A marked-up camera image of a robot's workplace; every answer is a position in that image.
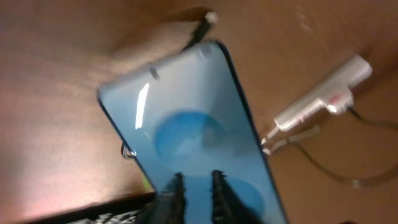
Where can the blue Galaxy smartphone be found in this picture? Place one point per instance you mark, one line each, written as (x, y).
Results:
(187, 113)

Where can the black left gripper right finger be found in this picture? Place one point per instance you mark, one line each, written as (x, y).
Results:
(226, 205)

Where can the white power strip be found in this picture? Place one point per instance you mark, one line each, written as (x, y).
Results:
(348, 75)

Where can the white charger adapter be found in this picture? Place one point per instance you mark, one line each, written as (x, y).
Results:
(339, 101)

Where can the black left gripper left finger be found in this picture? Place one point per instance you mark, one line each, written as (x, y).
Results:
(168, 207)

